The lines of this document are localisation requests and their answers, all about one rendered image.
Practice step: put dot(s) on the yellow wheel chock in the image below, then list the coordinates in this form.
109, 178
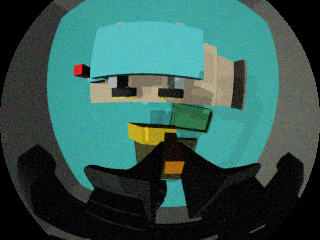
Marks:
154, 134

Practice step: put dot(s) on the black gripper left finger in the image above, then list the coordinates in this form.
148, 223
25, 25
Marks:
141, 181

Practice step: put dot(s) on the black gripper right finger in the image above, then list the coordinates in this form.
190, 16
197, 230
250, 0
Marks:
203, 181

